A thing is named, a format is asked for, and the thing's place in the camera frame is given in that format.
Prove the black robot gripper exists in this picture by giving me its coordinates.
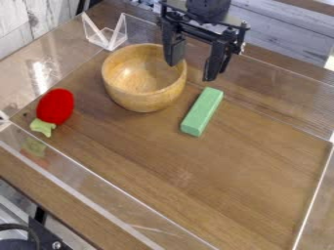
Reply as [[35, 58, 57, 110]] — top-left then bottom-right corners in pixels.
[[160, 0, 251, 81]]

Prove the red plush strawberry toy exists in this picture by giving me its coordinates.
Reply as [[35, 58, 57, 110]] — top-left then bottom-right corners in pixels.
[[29, 88, 75, 138]]

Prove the wooden bowl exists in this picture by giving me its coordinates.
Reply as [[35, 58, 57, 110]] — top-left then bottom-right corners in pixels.
[[100, 43, 188, 113]]

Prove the green rectangular block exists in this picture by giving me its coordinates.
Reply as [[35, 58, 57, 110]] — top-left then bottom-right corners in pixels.
[[180, 87, 224, 137]]

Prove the clear acrylic front barrier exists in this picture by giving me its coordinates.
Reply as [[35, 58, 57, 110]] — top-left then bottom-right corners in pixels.
[[0, 122, 218, 250]]

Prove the clear acrylic corner bracket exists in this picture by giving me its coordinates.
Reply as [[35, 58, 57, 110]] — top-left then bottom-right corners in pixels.
[[81, 13, 128, 52]]

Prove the black table clamp mount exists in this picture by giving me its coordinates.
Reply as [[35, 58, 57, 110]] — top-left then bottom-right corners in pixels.
[[25, 208, 75, 250]]

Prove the black cable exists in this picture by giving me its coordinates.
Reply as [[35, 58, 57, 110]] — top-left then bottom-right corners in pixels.
[[0, 223, 41, 250]]

